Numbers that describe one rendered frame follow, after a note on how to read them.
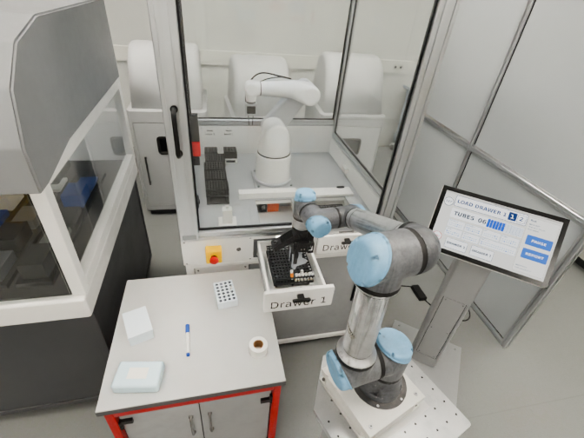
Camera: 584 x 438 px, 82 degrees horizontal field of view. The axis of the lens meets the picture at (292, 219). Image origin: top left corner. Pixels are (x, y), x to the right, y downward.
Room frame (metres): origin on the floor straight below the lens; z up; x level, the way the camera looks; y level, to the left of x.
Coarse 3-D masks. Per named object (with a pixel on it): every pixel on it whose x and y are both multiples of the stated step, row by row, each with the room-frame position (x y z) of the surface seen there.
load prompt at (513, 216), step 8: (456, 200) 1.37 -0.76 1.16; (464, 200) 1.36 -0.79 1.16; (472, 200) 1.36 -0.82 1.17; (464, 208) 1.34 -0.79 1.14; (472, 208) 1.33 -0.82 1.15; (480, 208) 1.33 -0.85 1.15; (488, 208) 1.32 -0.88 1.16; (496, 208) 1.31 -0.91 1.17; (496, 216) 1.29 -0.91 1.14; (504, 216) 1.28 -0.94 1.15; (512, 216) 1.27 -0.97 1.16; (520, 216) 1.27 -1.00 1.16; (520, 224) 1.25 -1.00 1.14
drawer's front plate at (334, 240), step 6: (336, 234) 1.32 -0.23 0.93; (342, 234) 1.32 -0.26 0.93; (348, 234) 1.33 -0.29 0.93; (354, 234) 1.33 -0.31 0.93; (360, 234) 1.34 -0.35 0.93; (318, 240) 1.28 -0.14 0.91; (324, 240) 1.29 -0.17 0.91; (330, 240) 1.29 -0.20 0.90; (336, 240) 1.30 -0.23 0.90; (342, 240) 1.31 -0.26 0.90; (318, 246) 1.28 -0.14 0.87; (324, 246) 1.29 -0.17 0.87; (330, 246) 1.30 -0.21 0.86; (336, 246) 1.30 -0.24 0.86; (342, 246) 1.31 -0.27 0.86; (318, 252) 1.28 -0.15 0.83; (324, 252) 1.29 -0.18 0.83; (330, 252) 1.30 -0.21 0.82; (336, 252) 1.31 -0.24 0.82
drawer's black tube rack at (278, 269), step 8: (272, 248) 1.20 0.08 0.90; (288, 248) 1.21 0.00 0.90; (272, 256) 1.14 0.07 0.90; (280, 256) 1.17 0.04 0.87; (288, 256) 1.15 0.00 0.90; (304, 256) 1.16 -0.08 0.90; (272, 264) 1.08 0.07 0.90; (280, 264) 1.09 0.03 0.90; (288, 264) 1.10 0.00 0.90; (304, 264) 1.11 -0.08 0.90; (272, 272) 1.04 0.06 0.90; (280, 272) 1.07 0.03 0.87; (288, 272) 1.05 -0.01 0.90; (296, 272) 1.05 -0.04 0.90; (304, 272) 1.09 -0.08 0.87; (272, 280) 1.03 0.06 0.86; (280, 280) 1.02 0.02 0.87; (288, 280) 1.03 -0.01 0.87; (312, 280) 1.04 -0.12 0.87
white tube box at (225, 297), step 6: (216, 282) 1.04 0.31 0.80; (222, 282) 1.04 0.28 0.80; (228, 282) 1.05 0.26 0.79; (216, 288) 1.02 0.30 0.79; (222, 288) 1.01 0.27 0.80; (228, 288) 1.02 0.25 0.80; (234, 288) 1.02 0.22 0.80; (216, 294) 0.97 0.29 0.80; (222, 294) 0.99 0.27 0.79; (228, 294) 0.98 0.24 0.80; (234, 294) 0.99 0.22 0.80; (216, 300) 0.95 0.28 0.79; (222, 300) 0.94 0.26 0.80; (228, 300) 0.95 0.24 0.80; (234, 300) 0.95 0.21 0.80; (222, 306) 0.93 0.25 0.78; (228, 306) 0.94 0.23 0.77; (234, 306) 0.95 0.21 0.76
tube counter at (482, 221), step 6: (480, 216) 1.30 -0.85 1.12; (480, 222) 1.28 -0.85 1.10; (486, 222) 1.27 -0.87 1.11; (492, 222) 1.27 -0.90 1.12; (498, 222) 1.27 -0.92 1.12; (504, 222) 1.26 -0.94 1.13; (492, 228) 1.25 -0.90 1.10; (498, 228) 1.25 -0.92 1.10; (504, 228) 1.25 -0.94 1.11; (510, 228) 1.24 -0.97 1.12; (516, 228) 1.24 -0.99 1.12; (522, 228) 1.23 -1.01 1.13; (510, 234) 1.22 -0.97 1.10; (516, 234) 1.22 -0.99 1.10
